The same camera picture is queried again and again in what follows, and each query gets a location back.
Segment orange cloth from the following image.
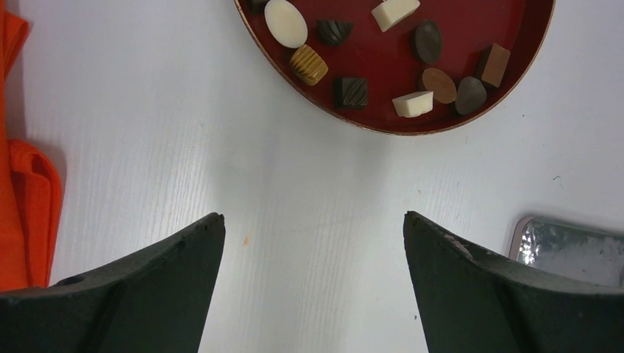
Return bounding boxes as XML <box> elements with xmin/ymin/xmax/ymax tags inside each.
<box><xmin>0</xmin><ymin>10</ymin><xmax>64</xmax><ymax>293</ymax></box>

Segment round red plate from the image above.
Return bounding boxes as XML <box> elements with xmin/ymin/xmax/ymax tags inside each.
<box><xmin>236</xmin><ymin>1</ymin><xmax>555</xmax><ymax>136</ymax></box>

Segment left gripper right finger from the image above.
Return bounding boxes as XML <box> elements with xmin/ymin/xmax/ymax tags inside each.
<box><xmin>403</xmin><ymin>211</ymin><xmax>623</xmax><ymax>352</ymax></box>

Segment square metal tray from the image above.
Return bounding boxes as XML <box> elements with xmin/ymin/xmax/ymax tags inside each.
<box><xmin>508</xmin><ymin>216</ymin><xmax>623</xmax><ymax>288</ymax></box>

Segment dark ridged square chocolate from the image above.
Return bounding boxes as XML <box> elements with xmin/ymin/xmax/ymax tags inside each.
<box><xmin>333</xmin><ymin>77</ymin><xmax>369</xmax><ymax>110</ymax></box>

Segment white oval chocolate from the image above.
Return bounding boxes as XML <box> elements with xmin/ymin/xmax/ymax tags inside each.
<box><xmin>264</xmin><ymin>0</ymin><xmax>308</xmax><ymax>49</ymax></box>

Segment white square chocolate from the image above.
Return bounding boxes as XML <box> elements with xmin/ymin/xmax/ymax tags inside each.
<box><xmin>392</xmin><ymin>91</ymin><xmax>433</xmax><ymax>118</ymax></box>

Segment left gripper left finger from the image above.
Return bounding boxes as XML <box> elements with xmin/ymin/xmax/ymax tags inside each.
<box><xmin>1</xmin><ymin>213</ymin><xmax>226</xmax><ymax>352</ymax></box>

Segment brown cube chocolate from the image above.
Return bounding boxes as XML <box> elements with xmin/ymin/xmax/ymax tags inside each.
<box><xmin>475</xmin><ymin>43</ymin><xmax>511</xmax><ymax>88</ymax></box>

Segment tan ridged chocolate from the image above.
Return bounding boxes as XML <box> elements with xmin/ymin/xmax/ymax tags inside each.
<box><xmin>289</xmin><ymin>44</ymin><xmax>329</xmax><ymax>86</ymax></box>

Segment brown oval chocolate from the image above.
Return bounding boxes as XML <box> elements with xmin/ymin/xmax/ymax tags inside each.
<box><xmin>417</xmin><ymin>68</ymin><xmax>457</xmax><ymax>104</ymax></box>

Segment dark rounded chocolate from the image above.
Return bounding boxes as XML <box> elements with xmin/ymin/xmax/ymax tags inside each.
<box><xmin>454</xmin><ymin>76</ymin><xmax>487</xmax><ymax>115</ymax></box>

